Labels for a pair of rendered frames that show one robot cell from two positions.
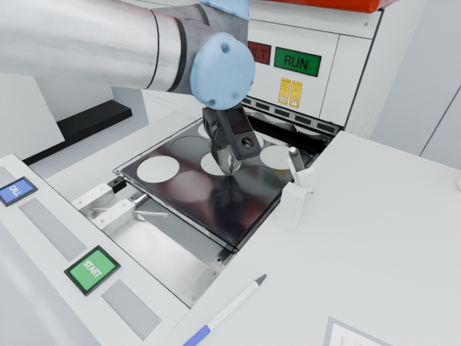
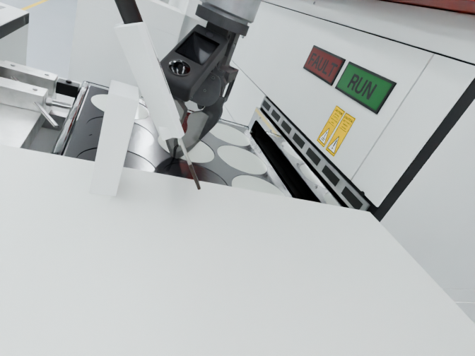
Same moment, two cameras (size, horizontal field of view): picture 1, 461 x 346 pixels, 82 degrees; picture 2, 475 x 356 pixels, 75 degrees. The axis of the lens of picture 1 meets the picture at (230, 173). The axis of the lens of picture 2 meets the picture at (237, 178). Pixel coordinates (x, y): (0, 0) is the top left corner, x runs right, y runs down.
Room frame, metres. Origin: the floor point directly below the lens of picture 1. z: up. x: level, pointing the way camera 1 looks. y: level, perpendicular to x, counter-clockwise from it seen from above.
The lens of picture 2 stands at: (0.12, -0.27, 1.13)
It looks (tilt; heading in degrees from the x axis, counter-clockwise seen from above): 27 degrees down; 25
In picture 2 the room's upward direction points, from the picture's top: 24 degrees clockwise
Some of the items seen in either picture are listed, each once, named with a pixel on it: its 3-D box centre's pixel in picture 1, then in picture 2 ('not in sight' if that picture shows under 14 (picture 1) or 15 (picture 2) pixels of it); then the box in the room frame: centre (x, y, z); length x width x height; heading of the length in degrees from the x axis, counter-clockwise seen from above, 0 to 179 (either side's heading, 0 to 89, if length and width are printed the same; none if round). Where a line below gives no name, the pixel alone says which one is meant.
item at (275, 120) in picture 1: (260, 125); (283, 167); (0.70, -0.09, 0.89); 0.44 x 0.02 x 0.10; 53
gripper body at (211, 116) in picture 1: (224, 112); (210, 61); (0.49, 0.01, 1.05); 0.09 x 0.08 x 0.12; 23
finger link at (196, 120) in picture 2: (232, 154); (196, 132); (0.49, 0.00, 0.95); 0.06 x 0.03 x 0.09; 23
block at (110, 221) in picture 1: (115, 217); (15, 92); (0.35, 0.23, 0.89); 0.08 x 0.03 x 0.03; 143
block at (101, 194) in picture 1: (93, 199); (29, 77); (0.39, 0.30, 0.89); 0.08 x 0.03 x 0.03; 143
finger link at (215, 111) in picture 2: not in sight; (205, 109); (0.47, -0.02, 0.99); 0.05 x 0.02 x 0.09; 113
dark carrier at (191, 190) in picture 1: (220, 162); (186, 147); (0.52, 0.03, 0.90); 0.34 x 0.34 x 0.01; 53
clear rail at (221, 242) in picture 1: (166, 205); (70, 121); (0.38, 0.14, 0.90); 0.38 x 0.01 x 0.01; 53
